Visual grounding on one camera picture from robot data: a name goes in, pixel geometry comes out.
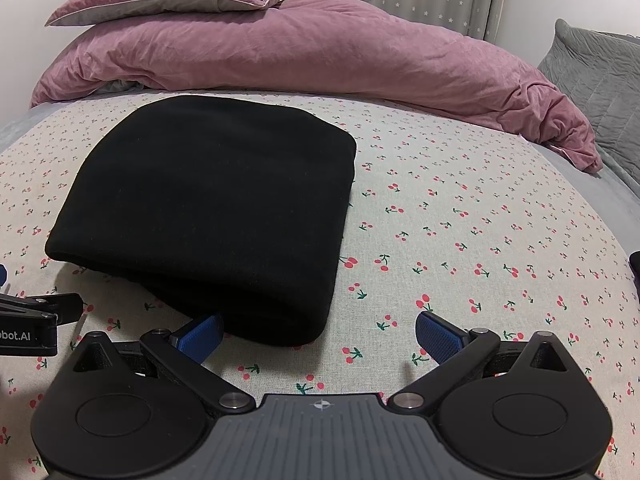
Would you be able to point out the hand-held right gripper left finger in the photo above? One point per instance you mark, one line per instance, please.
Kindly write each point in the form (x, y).
(202, 337)

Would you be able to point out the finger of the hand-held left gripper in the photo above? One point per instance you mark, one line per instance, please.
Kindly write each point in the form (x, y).
(55, 305)

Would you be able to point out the pink duvet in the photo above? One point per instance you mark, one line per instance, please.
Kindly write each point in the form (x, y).
(325, 50)

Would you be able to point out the cherry print bed sheet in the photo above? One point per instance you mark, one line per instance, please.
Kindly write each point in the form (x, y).
(450, 240)

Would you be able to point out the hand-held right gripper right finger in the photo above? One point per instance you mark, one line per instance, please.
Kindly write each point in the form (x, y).
(440, 335)

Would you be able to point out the grey quilted cushion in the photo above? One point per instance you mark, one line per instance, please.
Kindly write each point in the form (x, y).
(600, 85)

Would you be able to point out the black fleece pants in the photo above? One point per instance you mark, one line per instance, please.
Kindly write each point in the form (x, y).
(210, 210)

